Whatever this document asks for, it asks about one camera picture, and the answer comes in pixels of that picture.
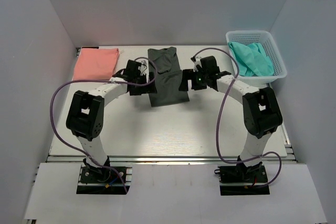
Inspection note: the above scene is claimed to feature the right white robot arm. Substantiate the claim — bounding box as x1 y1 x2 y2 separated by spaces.
179 56 283 182

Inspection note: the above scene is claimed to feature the teal t-shirt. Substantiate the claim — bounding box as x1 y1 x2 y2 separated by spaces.
228 42 275 77

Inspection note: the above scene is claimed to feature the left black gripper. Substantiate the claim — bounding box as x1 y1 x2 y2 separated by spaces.
130 72 157 96

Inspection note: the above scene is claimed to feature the dark grey t-shirt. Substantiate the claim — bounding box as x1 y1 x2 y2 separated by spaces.
148 47 189 107

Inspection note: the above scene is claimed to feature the folded pink t-shirt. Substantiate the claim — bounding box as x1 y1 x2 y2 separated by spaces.
72 48 120 80

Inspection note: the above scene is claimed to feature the aluminium rail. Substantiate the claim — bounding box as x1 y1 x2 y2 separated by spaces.
47 155 292 164

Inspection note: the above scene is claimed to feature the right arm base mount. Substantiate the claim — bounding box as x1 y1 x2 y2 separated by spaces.
214 163 270 196

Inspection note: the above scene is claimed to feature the white plastic basket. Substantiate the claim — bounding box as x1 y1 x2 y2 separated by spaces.
226 30 287 86

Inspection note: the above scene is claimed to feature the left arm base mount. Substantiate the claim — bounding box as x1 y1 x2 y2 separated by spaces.
76 158 131 195

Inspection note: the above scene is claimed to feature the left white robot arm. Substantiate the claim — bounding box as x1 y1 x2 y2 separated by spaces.
66 57 158 182

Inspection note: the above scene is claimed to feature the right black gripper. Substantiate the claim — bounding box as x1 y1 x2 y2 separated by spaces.
180 68 209 91

